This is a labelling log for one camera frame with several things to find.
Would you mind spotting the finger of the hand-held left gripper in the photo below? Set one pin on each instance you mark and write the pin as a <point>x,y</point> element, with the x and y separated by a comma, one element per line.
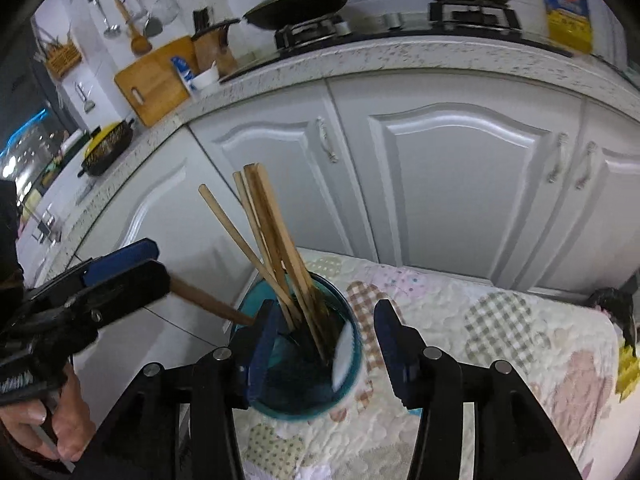
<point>125,257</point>
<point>135,285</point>

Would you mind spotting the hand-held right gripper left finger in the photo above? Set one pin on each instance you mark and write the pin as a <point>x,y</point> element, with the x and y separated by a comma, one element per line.
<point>265,355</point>

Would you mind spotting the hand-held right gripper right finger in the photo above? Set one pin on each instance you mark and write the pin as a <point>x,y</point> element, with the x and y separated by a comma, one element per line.
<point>395,350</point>

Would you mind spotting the white ceramic spoon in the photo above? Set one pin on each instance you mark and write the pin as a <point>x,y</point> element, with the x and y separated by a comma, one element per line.
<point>344,355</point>

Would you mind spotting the floral utensil holder teal lid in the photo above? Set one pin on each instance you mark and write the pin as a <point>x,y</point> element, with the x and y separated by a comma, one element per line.
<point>300,392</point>

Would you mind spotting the dark brown chopstick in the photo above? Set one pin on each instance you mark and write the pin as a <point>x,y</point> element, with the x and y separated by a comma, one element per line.
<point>210,302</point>

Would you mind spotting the bundle of wooden chopsticks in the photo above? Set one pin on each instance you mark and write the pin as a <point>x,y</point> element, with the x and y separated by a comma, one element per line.
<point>272,220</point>

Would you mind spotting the person's left hand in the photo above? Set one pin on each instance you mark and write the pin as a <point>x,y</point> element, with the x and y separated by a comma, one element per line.
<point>75,420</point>

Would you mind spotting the quilted patchwork table cover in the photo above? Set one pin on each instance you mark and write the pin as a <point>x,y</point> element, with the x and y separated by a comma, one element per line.
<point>450,360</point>

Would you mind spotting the white cabinet door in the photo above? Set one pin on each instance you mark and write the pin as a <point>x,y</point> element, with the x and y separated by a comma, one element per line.
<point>615,210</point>
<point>450,185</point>
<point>150,200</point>
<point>260,130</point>

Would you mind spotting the yellow and black pan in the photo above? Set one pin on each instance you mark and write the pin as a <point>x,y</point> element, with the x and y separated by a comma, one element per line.
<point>107,147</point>

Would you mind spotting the hanging metal peeler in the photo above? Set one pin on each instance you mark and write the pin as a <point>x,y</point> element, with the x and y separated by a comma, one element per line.
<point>89,105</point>

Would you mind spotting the wooden cutting board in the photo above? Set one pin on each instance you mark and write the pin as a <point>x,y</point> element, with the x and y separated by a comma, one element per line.
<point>155,85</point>

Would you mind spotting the blue and white packet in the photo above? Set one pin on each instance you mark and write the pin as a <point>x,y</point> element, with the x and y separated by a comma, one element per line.
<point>184,74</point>

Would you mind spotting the hanging wooden spatula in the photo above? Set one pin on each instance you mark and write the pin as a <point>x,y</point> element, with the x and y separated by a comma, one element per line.
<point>141,44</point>

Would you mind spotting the wooden knife block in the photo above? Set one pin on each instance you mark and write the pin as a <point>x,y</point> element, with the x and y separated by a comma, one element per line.
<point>215,55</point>

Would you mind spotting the black trash bag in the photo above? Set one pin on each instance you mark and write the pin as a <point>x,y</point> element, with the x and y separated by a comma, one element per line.
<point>615,305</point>

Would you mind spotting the hanging metal ladle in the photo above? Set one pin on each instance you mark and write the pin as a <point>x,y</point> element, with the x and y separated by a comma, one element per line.
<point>111,30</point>

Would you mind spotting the hanging metal skimmer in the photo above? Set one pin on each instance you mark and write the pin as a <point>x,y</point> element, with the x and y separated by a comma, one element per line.
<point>154,27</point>

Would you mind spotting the yellow egg tray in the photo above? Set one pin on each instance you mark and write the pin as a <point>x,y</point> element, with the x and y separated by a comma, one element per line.
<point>627,375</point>

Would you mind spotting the hanging mesh strainer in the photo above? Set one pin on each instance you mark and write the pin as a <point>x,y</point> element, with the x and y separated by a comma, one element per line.
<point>167,10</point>

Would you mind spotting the black wok with lid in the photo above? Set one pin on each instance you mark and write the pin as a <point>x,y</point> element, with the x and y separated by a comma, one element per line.
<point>300,2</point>

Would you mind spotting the black gas stove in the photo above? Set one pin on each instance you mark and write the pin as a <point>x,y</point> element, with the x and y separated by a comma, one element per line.
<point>400,35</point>

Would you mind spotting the small metal cup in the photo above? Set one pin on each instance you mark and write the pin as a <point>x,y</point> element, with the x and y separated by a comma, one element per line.
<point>395,20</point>

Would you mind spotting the yellow cooking oil bottle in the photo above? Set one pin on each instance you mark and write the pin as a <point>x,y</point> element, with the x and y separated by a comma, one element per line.
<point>567,10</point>

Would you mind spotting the bamboo wall basket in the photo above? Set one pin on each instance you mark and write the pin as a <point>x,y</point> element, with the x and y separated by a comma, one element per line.
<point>62,60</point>

